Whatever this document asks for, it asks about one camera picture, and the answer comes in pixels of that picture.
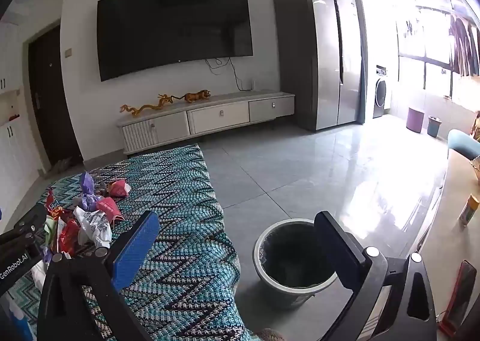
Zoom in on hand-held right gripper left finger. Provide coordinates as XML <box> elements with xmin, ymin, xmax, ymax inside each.
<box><xmin>37</xmin><ymin>211</ymin><xmax>161</xmax><ymax>341</ymax></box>

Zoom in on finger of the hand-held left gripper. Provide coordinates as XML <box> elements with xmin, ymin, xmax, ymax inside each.
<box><xmin>0</xmin><ymin>205</ymin><xmax>47</xmax><ymax>252</ymax></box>

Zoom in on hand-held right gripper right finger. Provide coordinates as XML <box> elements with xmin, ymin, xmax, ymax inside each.
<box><xmin>314</xmin><ymin>211</ymin><xmax>437</xmax><ymax>341</ymax></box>

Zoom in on green and white wrapper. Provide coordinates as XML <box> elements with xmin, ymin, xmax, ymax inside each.
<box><xmin>44</xmin><ymin>215</ymin><xmax>58</xmax><ymax>248</ymax></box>

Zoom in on shiny red wrapper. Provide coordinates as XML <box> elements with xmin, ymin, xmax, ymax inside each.
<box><xmin>56</xmin><ymin>219</ymin><xmax>82</xmax><ymax>255</ymax></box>

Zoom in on white printed wrapper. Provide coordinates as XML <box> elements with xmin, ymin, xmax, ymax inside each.
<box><xmin>72</xmin><ymin>206</ymin><xmax>113</xmax><ymax>250</ymax></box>

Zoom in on pink packet with red label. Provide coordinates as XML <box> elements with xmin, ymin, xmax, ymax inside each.
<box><xmin>96</xmin><ymin>197</ymin><xmax>125</xmax><ymax>222</ymax></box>

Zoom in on grey round trash bin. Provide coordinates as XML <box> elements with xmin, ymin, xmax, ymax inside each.
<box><xmin>253</xmin><ymin>218</ymin><xmax>340</xmax><ymax>296</ymax></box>

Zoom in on red and blue wrapper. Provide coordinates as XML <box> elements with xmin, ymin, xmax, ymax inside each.
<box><xmin>44</xmin><ymin>188</ymin><xmax>73</xmax><ymax>220</ymax></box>

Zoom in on pink wrapper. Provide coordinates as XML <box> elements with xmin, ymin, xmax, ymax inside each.
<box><xmin>107</xmin><ymin>180</ymin><xmax>131</xmax><ymax>198</ymax></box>

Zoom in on lilac crumpled wrapper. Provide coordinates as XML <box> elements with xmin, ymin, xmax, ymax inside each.
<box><xmin>77</xmin><ymin>193</ymin><xmax>103</xmax><ymax>211</ymax></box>

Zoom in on teal zigzag knitted blanket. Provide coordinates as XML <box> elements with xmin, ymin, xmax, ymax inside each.
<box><xmin>0</xmin><ymin>143</ymin><xmax>286</xmax><ymax>341</ymax></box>

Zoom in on grey slippers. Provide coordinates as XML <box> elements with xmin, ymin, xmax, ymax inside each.
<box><xmin>52</xmin><ymin>157</ymin><xmax>81</xmax><ymax>175</ymax></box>

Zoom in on white tall cabinet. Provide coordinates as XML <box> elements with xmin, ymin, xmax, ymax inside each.
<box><xmin>0</xmin><ymin>22</ymin><xmax>40</xmax><ymax>210</ymax></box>

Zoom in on purple wrapper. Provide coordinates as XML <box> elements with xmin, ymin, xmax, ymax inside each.
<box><xmin>80</xmin><ymin>172</ymin><xmax>99</xmax><ymax>195</ymax></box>

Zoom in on beige knit item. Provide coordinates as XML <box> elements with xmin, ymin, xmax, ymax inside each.
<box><xmin>255</xmin><ymin>329</ymin><xmax>287</xmax><ymax>341</ymax></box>

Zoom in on beige table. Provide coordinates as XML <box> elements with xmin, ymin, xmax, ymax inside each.
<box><xmin>412</xmin><ymin>148</ymin><xmax>480</xmax><ymax>330</ymax></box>

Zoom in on dark brown door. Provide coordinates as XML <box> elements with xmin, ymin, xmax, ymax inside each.
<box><xmin>28</xmin><ymin>25</ymin><xmax>84</xmax><ymax>171</ymax></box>

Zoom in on yellow-capped bottle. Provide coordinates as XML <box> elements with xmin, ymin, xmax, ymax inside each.
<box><xmin>458</xmin><ymin>194</ymin><xmax>480</xmax><ymax>227</ymax></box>

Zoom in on golden dragon figurine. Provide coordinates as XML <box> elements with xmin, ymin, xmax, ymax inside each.
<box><xmin>120</xmin><ymin>94</ymin><xmax>184</xmax><ymax>117</ymax></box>

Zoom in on purple round stool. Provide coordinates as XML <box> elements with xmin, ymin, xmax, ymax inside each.
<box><xmin>407</xmin><ymin>106</ymin><xmax>425</xmax><ymax>133</ymax></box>

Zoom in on white television cabinet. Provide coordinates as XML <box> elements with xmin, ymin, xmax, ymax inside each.
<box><xmin>115</xmin><ymin>91</ymin><xmax>296</xmax><ymax>156</ymax></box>

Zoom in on blue bucket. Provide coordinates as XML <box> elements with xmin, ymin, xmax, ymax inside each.
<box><xmin>427</xmin><ymin>115</ymin><xmax>442</xmax><ymax>138</ymax></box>

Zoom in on white washing machine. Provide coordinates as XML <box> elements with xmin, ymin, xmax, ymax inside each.
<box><xmin>373</xmin><ymin>65</ymin><xmax>392</xmax><ymax>119</ymax></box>

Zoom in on golden tiger figurine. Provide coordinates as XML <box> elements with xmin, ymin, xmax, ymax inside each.
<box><xmin>183</xmin><ymin>90</ymin><xmax>211</xmax><ymax>103</ymax></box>

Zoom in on blue armchair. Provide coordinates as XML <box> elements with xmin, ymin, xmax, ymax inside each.
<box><xmin>448</xmin><ymin>129</ymin><xmax>480</xmax><ymax>162</ymax></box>

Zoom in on grey double-door refrigerator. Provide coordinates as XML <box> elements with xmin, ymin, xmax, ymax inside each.
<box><xmin>273</xmin><ymin>0</ymin><xmax>364</xmax><ymax>132</ymax></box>

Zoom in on balcony window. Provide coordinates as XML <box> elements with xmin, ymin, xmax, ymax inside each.
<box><xmin>395</xmin><ymin>4</ymin><xmax>480</xmax><ymax>98</ymax></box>

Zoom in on hanging blue shirt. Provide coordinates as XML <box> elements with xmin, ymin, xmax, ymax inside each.
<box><xmin>449</xmin><ymin>15</ymin><xmax>466</xmax><ymax>73</ymax></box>

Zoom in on hanging black garment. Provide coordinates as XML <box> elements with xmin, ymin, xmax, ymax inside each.
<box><xmin>473</xmin><ymin>26</ymin><xmax>480</xmax><ymax>77</ymax></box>

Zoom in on black television cables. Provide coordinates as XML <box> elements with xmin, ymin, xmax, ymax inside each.
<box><xmin>205</xmin><ymin>57</ymin><xmax>244</xmax><ymax>91</ymax></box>

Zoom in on black wall television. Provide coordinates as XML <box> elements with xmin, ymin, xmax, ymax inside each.
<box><xmin>97</xmin><ymin>0</ymin><xmax>254</xmax><ymax>82</ymax></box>

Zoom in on clothes drying rail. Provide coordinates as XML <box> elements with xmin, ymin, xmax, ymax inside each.
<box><xmin>414</xmin><ymin>0</ymin><xmax>469</xmax><ymax>12</ymax></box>

